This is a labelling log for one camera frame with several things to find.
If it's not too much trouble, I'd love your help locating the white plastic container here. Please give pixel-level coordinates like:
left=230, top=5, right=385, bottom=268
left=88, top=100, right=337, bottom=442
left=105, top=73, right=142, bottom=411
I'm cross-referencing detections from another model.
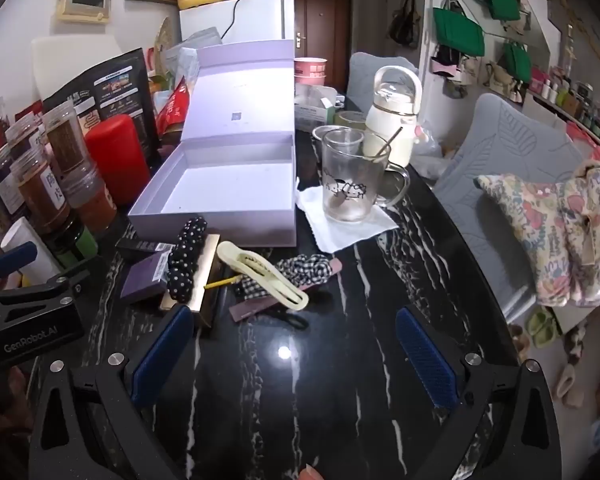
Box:
left=0, top=217, right=63, bottom=288

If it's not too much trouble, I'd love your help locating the black power cable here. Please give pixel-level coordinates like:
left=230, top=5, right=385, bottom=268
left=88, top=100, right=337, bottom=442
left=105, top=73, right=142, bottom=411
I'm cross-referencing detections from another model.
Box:
left=220, top=0, right=253, bottom=43

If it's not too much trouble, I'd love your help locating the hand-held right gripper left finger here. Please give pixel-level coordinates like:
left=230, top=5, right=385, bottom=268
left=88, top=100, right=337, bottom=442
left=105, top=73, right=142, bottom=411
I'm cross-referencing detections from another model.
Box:
left=27, top=304, right=196, bottom=480

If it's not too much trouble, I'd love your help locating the white water bottle with handle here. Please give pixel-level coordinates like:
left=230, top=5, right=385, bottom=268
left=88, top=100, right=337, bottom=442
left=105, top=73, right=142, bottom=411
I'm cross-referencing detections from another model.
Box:
left=365, top=65, right=423, bottom=168

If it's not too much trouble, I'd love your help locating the clear tape roll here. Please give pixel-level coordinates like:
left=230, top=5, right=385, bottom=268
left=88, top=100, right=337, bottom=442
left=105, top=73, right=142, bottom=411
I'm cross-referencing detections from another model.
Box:
left=334, top=110, right=371, bottom=133

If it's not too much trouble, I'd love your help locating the purple box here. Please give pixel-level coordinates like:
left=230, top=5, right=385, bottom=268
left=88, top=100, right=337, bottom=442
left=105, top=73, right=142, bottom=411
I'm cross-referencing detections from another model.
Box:
left=120, top=250, right=173, bottom=305

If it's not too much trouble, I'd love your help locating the gold box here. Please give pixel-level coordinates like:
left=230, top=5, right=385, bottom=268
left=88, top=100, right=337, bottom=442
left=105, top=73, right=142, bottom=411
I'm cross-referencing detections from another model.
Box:
left=159, top=233, right=227, bottom=332

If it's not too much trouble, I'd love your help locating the dark hanging bag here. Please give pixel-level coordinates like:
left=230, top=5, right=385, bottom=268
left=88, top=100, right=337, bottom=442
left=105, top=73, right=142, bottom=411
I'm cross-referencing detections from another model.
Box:
left=389, top=0, right=421, bottom=51

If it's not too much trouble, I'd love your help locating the white medicine carton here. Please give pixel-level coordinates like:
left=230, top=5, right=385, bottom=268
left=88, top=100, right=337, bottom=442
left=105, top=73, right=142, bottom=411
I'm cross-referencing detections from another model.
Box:
left=295, top=95, right=348, bottom=136

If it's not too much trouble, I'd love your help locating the pink slim tube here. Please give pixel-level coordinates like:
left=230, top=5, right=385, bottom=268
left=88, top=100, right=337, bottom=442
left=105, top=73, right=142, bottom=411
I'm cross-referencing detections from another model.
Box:
left=230, top=257, right=343, bottom=322

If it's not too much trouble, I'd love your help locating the white napkin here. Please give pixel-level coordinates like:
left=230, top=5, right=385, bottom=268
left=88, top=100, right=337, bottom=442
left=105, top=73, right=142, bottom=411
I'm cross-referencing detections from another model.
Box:
left=296, top=187, right=398, bottom=253

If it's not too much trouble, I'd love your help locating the row of small bottles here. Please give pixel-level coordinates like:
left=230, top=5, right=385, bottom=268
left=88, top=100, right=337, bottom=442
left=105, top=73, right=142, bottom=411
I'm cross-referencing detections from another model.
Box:
left=530, top=65, right=600, bottom=151

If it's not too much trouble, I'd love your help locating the clear jar with label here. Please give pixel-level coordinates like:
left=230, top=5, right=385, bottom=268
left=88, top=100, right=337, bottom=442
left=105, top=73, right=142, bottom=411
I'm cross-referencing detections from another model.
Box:
left=0, top=100, right=120, bottom=241

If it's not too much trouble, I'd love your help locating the clear printed plastic bag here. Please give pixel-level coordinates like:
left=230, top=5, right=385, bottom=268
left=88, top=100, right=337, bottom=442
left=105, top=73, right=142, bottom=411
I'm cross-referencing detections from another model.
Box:
left=177, top=47, right=201, bottom=91

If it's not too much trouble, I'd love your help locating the metal cup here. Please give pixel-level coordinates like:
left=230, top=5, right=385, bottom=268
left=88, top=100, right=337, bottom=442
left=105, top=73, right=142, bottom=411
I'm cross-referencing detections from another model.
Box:
left=311, top=124, right=367, bottom=161

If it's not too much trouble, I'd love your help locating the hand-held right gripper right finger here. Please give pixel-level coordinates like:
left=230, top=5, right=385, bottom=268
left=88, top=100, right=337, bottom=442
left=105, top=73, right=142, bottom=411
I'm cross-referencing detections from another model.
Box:
left=396, top=306, right=563, bottom=480

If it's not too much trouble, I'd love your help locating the round woven mat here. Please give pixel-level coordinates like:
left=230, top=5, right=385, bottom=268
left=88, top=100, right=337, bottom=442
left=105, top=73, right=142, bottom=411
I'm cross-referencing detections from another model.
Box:
left=155, top=16, right=176, bottom=51

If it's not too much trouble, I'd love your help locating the brown door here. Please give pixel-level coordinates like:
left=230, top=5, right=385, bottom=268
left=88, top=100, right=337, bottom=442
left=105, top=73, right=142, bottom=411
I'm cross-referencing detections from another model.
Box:
left=292, top=0, right=353, bottom=86

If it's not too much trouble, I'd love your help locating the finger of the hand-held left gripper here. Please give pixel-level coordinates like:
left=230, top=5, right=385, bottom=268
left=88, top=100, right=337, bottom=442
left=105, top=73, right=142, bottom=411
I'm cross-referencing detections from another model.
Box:
left=0, top=241, right=38, bottom=291
left=0, top=269, right=92, bottom=323

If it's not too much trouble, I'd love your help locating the rose gold spoon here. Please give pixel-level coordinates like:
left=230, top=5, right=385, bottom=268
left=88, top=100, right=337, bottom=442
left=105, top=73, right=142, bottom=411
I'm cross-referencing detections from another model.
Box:
left=330, top=127, right=405, bottom=211

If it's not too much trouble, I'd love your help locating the white fridge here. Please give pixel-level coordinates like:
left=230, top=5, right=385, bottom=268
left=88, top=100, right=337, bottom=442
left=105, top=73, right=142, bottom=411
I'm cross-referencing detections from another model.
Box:
left=179, top=0, right=296, bottom=61

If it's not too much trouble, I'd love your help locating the floral quilted cloth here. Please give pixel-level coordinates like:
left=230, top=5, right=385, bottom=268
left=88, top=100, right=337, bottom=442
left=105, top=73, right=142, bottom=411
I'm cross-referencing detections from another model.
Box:
left=475, top=160, right=600, bottom=308

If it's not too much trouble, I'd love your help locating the red snack bag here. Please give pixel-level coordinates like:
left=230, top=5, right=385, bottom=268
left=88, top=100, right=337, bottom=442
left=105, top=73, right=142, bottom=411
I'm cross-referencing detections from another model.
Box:
left=156, top=82, right=191, bottom=133

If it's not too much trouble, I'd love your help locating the grey plastic bag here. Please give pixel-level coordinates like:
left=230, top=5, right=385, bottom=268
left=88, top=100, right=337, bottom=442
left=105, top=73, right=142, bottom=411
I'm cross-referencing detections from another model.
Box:
left=165, top=27, right=221, bottom=61

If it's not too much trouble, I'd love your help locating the lavender gift box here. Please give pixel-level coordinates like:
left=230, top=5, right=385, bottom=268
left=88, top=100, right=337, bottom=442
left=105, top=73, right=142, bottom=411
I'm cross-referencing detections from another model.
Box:
left=127, top=39, right=298, bottom=248

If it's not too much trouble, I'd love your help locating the black white gingham scrunchie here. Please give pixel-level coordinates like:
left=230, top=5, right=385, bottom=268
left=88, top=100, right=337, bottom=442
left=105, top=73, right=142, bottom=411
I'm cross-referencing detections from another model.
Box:
left=235, top=254, right=333, bottom=301

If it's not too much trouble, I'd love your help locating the red canister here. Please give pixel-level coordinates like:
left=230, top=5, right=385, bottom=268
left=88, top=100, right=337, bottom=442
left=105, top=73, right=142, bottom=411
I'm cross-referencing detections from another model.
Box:
left=85, top=114, right=152, bottom=206

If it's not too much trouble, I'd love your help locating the green slipper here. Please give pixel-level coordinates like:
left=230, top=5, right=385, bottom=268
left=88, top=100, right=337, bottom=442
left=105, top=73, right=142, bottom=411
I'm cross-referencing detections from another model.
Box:
left=525, top=310, right=548, bottom=346
left=540, top=317, right=563, bottom=348

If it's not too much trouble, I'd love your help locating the black polka dot hair band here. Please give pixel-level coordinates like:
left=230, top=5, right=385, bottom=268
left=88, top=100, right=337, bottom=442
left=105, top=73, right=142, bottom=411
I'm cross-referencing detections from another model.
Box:
left=166, top=215, right=208, bottom=306

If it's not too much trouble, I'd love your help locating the black slim box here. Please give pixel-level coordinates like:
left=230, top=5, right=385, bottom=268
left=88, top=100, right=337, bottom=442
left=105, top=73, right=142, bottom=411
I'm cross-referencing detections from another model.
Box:
left=115, top=236, right=176, bottom=263

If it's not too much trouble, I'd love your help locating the cream hair claw clip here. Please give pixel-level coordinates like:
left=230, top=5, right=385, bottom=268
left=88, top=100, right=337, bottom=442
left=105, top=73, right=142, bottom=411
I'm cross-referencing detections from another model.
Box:
left=216, top=241, right=310, bottom=309

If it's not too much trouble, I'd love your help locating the black printed pouch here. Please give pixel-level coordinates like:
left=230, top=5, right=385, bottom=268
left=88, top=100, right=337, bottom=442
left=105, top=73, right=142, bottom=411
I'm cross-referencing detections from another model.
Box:
left=42, top=48, right=162, bottom=161

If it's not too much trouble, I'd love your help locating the dark jar green label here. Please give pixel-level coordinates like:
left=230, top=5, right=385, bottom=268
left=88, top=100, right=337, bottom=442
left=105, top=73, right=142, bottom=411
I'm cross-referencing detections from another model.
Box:
left=50, top=220, right=98, bottom=268

